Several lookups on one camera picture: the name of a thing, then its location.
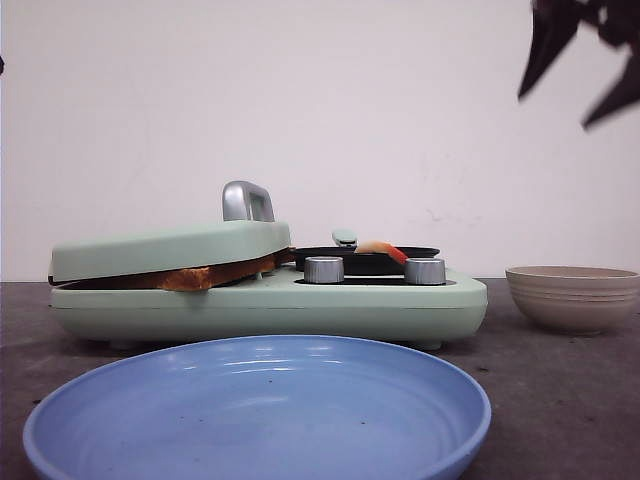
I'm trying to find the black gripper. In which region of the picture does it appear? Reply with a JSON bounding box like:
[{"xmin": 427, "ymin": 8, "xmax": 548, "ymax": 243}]
[{"xmin": 517, "ymin": 0, "xmax": 639, "ymax": 129}]

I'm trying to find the beige ribbed bowl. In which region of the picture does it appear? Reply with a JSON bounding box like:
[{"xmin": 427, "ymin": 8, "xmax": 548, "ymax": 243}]
[{"xmin": 505, "ymin": 266, "xmax": 639, "ymax": 334}]

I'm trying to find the pink shrimp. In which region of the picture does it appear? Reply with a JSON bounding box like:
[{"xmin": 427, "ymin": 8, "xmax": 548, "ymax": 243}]
[{"xmin": 354, "ymin": 240, "xmax": 408, "ymax": 265}]

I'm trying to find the white bread slice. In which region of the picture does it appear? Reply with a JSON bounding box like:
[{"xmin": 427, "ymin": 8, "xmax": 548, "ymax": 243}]
[
  {"xmin": 274, "ymin": 248, "xmax": 295, "ymax": 266},
  {"xmin": 119, "ymin": 254, "xmax": 277, "ymax": 292}
]

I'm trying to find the breakfast maker hinged lid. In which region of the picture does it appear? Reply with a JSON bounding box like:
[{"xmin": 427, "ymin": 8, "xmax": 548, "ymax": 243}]
[{"xmin": 48, "ymin": 180, "xmax": 291, "ymax": 285}]

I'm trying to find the mint green breakfast maker base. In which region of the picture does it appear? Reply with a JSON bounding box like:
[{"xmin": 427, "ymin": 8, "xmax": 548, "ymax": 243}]
[{"xmin": 50, "ymin": 266, "xmax": 488, "ymax": 348}]

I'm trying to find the right silver control knob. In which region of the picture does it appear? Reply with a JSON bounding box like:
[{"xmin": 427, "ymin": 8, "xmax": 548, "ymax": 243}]
[{"xmin": 404, "ymin": 258, "xmax": 446, "ymax": 286}]

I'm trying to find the silver control knob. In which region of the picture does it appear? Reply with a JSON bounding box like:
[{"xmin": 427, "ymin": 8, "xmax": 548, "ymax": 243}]
[
  {"xmin": 303, "ymin": 256, "xmax": 344, "ymax": 284},
  {"xmin": 404, "ymin": 258, "xmax": 446, "ymax": 286}
]

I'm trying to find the black round frying pan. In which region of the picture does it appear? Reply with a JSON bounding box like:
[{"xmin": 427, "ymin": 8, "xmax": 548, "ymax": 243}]
[{"xmin": 294, "ymin": 228, "xmax": 440, "ymax": 276}]

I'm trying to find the left silver control knob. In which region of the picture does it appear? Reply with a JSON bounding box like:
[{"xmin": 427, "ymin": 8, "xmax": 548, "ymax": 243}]
[{"xmin": 303, "ymin": 256, "xmax": 344, "ymax": 284}]

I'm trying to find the blue round plate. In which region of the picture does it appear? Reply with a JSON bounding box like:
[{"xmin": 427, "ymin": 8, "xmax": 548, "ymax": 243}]
[{"xmin": 23, "ymin": 335, "xmax": 492, "ymax": 479}]

